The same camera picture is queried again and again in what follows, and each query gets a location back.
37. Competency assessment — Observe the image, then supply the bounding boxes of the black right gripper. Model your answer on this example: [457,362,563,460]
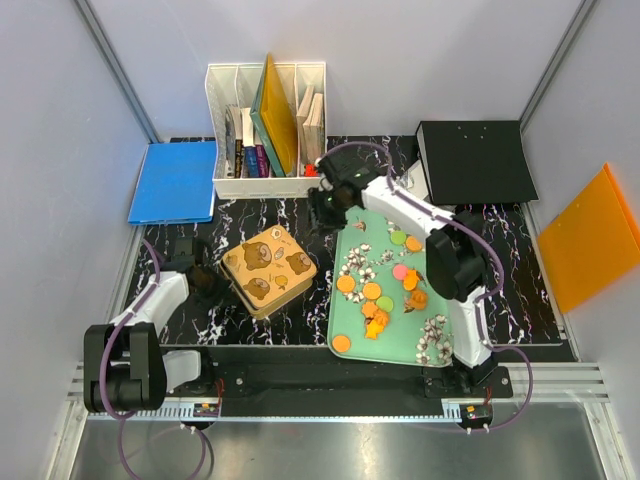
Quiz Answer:
[305,187,353,239]

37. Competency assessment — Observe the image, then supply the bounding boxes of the bear print tin lid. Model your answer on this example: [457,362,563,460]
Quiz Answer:
[220,224,317,280]

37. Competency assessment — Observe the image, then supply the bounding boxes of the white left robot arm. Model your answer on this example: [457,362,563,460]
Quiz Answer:
[83,237,229,419]

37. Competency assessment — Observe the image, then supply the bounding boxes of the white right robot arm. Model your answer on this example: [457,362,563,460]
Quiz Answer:
[308,153,497,397]

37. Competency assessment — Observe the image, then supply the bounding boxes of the red small box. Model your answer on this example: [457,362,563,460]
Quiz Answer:
[304,164,319,177]

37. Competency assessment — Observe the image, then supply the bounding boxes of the beige books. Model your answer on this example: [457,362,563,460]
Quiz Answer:
[296,85,325,164]

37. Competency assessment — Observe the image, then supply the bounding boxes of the clear plastic bag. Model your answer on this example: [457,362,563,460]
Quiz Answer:
[398,160,430,201]

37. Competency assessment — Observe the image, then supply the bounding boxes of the blue folder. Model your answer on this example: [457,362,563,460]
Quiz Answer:
[128,141,217,225]

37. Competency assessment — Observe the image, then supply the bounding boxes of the green sandwich cookie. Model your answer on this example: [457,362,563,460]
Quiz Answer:
[375,296,394,312]
[390,230,407,245]

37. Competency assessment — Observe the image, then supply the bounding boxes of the white file organizer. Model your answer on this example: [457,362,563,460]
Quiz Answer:
[205,61,326,200]

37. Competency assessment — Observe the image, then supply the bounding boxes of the yellow green folder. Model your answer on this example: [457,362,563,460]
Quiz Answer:
[250,53,298,177]

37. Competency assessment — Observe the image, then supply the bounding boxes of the gold cookie tin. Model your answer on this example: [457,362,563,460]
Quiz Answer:
[219,263,313,320]

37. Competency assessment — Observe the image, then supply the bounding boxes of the dark books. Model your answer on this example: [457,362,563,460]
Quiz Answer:
[224,104,270,179]

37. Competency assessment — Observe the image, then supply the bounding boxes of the dotted orange biscuit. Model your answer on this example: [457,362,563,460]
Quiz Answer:
[336,275,356,294]
[405,236,423,253]

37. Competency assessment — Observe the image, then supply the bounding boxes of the pink macaron cookie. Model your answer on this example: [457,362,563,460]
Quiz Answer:
[393,264,408,281]

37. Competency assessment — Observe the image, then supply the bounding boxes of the orange fish shaped cookie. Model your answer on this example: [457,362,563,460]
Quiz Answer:
[402,269,421,291]

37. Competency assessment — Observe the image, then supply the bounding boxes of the black binder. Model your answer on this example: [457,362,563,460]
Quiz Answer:
[416,120,539,205]

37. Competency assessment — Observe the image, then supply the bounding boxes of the mint green floral tray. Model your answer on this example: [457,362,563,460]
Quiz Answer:
[328,207,454,368]

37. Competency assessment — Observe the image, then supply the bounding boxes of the orange flower swirl cookie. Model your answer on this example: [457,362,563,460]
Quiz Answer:
[406,288,429,310]

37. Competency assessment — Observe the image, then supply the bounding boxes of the orange star cookie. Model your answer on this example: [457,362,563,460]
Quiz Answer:
[365,321,385,340]

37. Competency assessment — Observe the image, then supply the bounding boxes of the round orange cookie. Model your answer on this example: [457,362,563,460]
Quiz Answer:
[332,335,351,353]

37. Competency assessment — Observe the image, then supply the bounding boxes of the orange plastic folder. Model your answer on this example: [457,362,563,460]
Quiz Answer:
[538,164,639,313]

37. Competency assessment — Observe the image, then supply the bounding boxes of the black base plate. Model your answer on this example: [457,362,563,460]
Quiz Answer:
[172,346,513,419]

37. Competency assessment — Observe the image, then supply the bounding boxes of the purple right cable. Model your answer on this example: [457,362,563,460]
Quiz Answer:
[319,141,533,433]

